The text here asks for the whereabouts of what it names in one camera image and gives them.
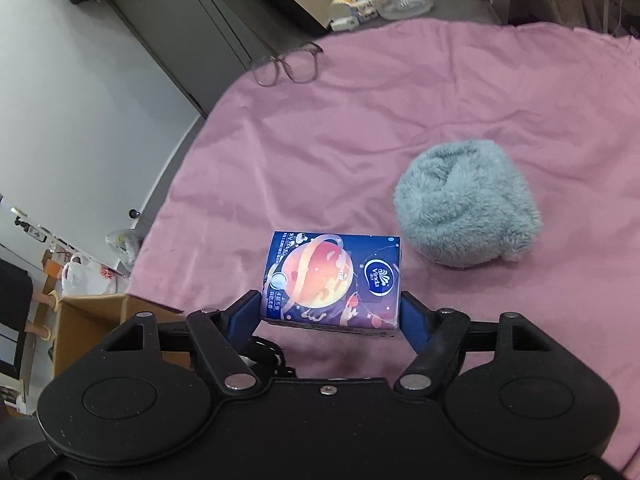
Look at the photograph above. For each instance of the white plastic bag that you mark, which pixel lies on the white plastic bag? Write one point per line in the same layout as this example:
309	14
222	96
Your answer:
82	276

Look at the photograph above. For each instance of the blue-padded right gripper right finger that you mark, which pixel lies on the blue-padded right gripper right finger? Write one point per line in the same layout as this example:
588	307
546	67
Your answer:
437	338

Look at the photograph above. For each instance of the grey-blue fluffy plush ball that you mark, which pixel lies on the grey-blue fluffy plush ball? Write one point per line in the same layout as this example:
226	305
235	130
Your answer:
463	204

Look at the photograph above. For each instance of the black-framed eyeglasses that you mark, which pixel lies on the black-framed eyeglasses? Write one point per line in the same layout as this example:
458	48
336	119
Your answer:
287	65

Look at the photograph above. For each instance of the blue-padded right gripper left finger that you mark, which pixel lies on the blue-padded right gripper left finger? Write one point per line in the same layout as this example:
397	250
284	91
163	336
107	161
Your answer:
219	336

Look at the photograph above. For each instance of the cardboard box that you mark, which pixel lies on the cardboard box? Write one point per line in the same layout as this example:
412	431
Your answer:
83	321

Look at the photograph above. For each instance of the blue tissue pack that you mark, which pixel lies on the blue tissue pack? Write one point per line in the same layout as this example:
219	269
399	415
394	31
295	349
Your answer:
348	283

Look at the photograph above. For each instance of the pink bed sheet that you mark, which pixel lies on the pink bed sheet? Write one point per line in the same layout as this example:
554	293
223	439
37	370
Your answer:
326	157

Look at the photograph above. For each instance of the white bottle on floor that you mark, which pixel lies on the white bottle on floor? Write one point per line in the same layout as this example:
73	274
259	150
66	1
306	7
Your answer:
347	15

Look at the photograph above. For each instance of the black lace scrunchie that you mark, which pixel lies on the black lace scrunchie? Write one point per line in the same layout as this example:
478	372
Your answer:
266	359

